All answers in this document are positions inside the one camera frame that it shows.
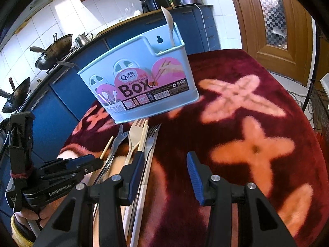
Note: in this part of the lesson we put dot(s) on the beige chopstick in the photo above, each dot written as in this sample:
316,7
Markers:
145,133
106,146

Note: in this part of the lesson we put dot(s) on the light blue utensil holder box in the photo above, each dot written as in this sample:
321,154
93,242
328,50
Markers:
144,64

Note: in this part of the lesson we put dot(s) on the steel kettle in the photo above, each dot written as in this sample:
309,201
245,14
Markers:
82,40

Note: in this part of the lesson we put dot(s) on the red floral printed blanket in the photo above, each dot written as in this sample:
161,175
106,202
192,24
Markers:
195,139

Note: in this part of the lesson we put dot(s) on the metal fork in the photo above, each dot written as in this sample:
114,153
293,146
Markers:
151,144
125,135

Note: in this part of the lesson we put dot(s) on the person's left hand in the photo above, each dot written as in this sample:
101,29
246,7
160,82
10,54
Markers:
47,211

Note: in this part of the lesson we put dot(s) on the beige plastic fork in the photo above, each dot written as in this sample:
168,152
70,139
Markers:
135,136

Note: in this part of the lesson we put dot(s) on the black air fryer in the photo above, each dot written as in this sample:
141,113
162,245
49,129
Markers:
154,0

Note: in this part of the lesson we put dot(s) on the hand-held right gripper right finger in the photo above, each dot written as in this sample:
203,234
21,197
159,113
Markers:
193,177

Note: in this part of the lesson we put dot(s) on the blue kitchen cabinet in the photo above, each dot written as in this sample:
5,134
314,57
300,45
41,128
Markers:
64,118

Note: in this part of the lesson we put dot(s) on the black wok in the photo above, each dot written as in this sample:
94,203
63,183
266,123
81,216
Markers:
55,51
15,95

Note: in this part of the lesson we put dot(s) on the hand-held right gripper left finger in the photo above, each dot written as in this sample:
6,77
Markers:
136,171

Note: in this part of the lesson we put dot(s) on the white plastic spoon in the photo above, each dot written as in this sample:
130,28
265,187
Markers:
165,15

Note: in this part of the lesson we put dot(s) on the black pot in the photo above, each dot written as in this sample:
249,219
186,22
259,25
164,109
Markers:
3,127

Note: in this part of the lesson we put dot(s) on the wooden door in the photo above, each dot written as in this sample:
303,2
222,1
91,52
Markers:
257,18

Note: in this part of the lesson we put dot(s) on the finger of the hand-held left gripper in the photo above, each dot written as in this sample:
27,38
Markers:
82,162
61,178

